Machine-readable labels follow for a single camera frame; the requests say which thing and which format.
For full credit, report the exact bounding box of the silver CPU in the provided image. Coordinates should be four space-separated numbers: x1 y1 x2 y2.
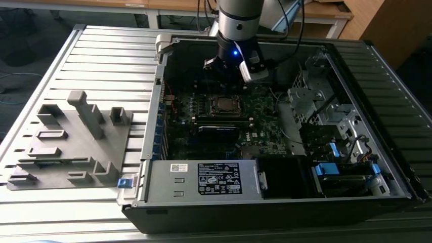
217 97 239 112

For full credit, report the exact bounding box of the metal socket cover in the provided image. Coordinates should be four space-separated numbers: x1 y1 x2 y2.
211 95 244 116

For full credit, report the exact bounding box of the CPU socket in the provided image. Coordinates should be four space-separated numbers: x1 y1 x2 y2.
209 94 251 117

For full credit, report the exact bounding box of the silver metal drive cage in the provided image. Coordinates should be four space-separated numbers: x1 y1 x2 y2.
285 47 395 198

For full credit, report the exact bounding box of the green motherboard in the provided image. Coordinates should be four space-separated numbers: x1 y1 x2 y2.
161 85 300 161

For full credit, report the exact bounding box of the black graphics card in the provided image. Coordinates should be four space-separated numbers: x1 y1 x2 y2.
196 124 241 147

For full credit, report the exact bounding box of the brown chipset heat sink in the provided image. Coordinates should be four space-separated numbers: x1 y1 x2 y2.
240 145 261 158

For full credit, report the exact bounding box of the black power connector bundle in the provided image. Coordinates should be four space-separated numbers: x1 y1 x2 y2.
299 123 343 150

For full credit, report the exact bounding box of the wooden cabinet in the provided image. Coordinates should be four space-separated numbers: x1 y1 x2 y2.
339 0 432 70

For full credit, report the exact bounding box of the blue disk carrier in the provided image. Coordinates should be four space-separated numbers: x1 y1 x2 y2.
312 163 341 181

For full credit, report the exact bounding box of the silver power supply unit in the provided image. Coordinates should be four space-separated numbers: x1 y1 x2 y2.
145 158 263 203

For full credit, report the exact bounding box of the grey parts rack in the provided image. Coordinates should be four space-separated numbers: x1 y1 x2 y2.
5 90 135 191

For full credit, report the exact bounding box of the black hard disk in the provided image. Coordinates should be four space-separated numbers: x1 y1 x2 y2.
316 174 369 198

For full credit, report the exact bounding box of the black open PC case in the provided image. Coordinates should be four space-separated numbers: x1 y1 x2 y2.
116 34 431 235

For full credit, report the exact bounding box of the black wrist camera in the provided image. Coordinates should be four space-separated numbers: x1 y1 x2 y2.
201 57 225 73

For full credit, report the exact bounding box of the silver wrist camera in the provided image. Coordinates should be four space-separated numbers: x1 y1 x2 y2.
239 50 271 83

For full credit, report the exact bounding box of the grey case handle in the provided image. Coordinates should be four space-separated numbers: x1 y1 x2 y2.
153 34 173 62

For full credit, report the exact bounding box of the wooden desk white frame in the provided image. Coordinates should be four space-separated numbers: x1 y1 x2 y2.
148 0 355 38
0 0 151 16

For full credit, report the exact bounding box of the grey metal rail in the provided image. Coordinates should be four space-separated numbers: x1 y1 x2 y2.
276 100 307 155

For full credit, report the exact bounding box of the black power cable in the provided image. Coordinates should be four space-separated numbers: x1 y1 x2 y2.
303 92 339 129

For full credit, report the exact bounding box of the black wire loop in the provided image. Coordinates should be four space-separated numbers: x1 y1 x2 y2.
347 133 377 164

